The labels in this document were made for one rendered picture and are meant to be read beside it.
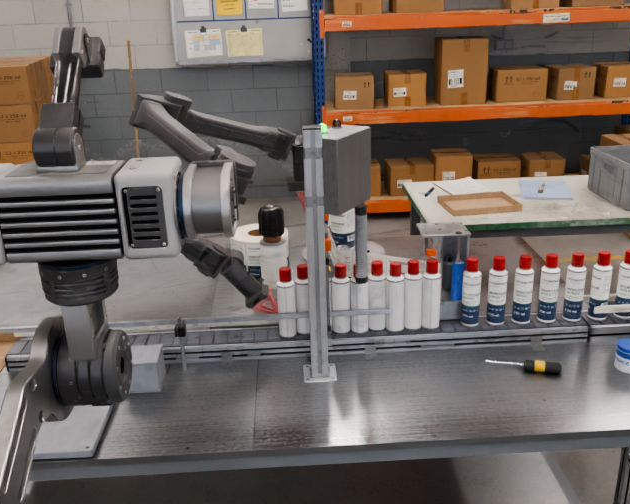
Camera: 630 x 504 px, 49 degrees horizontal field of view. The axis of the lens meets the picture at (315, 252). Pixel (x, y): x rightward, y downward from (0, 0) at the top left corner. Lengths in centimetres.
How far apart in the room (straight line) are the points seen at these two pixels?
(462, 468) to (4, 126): 379
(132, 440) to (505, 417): 89
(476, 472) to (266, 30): 439
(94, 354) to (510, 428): 95
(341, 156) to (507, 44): 488
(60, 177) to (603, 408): 134
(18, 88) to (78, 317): 387
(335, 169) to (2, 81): 371
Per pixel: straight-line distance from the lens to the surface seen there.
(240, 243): 231
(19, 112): 510
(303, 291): 191
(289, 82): 623
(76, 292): 128
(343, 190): 167
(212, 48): 610
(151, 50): 631
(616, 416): 183
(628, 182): 345
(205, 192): 119
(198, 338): 201
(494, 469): 258
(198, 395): 184
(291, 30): 607
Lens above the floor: 180
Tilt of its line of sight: 21 degrees down
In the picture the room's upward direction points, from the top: 2 degrees counter-clockwise
